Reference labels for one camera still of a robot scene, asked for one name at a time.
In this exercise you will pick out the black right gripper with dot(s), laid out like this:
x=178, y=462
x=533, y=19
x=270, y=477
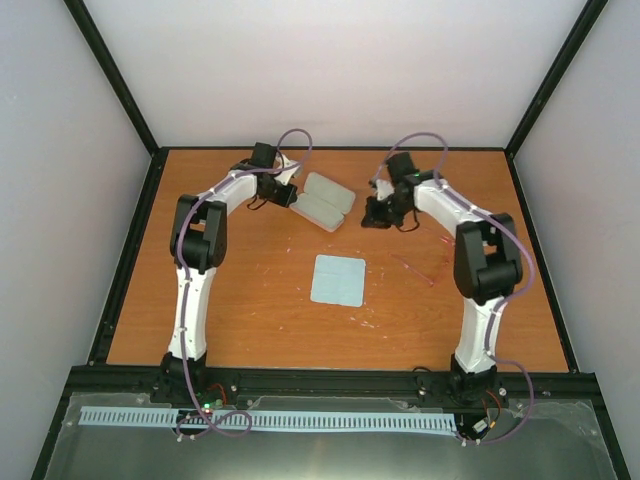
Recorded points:
x=373, y=220

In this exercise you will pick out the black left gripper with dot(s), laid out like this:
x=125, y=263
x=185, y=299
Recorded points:
x=287, y=198

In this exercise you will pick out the pink glasses case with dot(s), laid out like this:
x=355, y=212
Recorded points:
x=324, y=202

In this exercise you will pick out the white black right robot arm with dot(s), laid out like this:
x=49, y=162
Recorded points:
x=487, y=262

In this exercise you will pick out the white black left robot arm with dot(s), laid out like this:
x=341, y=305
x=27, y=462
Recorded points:
x=198, y=245

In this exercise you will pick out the pink transparent sunglasses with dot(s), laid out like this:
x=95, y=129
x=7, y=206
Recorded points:
x=427, y=253

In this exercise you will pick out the light blue cleaning cloth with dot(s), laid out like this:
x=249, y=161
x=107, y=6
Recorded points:
x=338, y=280

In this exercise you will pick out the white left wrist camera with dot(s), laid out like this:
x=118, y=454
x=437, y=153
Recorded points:
x=289, y=169

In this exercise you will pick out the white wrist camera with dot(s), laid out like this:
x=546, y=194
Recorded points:
x=289, y=169
x=382, y=189

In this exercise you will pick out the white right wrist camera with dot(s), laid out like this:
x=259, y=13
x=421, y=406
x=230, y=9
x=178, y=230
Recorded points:
x=382, y=189

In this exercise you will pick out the black aluminium frame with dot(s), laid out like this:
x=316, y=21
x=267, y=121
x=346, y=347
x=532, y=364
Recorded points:
x=97, y=377

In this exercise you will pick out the light blue slotted cable duct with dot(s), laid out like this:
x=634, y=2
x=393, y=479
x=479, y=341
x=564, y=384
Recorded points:
x=272, y=421

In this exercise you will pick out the metal base plate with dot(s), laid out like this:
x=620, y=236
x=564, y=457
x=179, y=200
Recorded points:
x=545, y=440

